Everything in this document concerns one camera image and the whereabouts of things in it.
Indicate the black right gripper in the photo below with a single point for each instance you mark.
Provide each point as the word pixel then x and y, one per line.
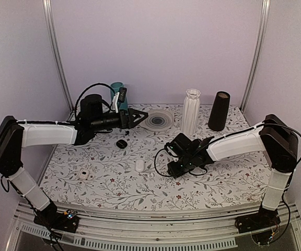
pixel 175 172

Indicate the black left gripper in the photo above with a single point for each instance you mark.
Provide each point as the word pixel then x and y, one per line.
pixel 130 123

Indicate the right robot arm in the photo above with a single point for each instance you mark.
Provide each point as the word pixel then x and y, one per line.
pixel 271 136

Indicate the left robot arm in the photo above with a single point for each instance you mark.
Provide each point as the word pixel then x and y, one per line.
pixel 96 116

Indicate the small black earbud case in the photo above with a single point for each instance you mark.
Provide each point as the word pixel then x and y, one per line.
pixel 121 144

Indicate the white open earbud case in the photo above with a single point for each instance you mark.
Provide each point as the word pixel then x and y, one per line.
pixel 83 174

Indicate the grey spiral plate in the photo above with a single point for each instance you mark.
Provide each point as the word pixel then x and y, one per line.
pixel 158 120

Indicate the teal cup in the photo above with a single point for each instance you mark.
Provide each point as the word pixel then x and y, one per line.
pixel 116 86

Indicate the white ribbed vase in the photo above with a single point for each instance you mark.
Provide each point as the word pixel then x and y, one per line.
pixel 190 111

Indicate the floral patterned table mat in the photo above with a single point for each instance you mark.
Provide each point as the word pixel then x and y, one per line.
pixel 113 182

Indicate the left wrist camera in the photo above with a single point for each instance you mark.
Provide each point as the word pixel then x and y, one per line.
pixel 117 99

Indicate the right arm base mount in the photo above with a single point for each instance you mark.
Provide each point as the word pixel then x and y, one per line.
pixel 262 219

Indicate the aluminium front rail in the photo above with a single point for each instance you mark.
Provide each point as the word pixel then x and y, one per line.
pixel 203 229

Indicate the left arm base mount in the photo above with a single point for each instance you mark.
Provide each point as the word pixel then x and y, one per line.
pixel 49 217

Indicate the right aluminium frame post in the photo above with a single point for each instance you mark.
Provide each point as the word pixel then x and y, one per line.
pixel 265 8

